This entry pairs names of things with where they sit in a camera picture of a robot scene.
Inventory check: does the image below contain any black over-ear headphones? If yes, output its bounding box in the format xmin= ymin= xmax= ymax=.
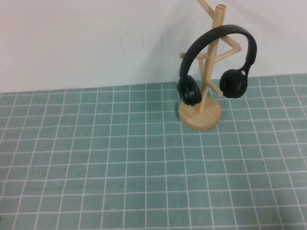
xmin=177 ymin=24 xmax=258 ymax=107

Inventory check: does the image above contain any wooden branch headphone stand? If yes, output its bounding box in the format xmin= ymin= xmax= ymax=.
xmin=178 ymin=0 xmax=242 ymax=131

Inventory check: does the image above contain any green white checked tablecloth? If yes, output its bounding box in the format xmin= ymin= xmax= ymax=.
xmin=0 ymin=74 xmax=307 ymax=230

